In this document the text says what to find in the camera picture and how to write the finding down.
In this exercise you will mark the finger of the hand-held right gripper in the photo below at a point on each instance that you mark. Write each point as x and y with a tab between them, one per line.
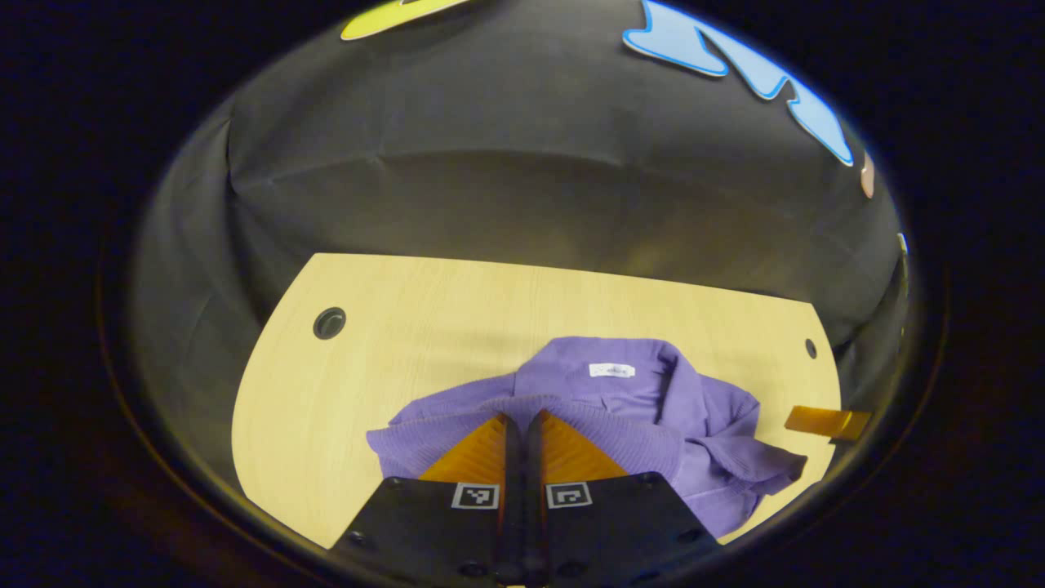
824	422

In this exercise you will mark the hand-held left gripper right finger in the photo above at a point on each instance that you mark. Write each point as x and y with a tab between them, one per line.
535	506

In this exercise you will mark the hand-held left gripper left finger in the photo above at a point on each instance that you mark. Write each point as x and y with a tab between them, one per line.
510	506

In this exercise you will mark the purple knit cardigan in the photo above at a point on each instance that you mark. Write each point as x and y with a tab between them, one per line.
620	392

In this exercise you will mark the black backdrop cloth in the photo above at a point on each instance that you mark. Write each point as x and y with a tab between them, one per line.
490	163

